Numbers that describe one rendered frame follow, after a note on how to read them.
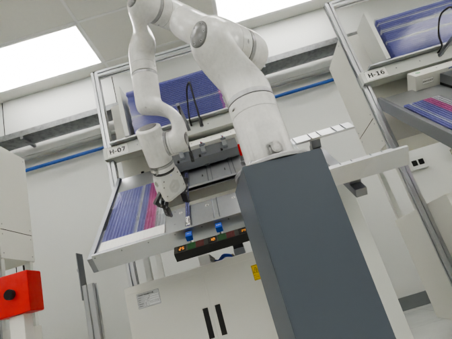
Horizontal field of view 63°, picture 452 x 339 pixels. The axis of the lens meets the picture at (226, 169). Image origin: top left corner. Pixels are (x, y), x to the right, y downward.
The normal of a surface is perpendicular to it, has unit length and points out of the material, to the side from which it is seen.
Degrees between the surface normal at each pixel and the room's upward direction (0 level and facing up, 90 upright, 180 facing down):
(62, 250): 90
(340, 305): 90
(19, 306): 90
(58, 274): 90
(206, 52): 126
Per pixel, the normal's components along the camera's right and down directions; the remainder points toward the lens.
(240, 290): -0.09, -0.31
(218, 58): -0.31, 0.47
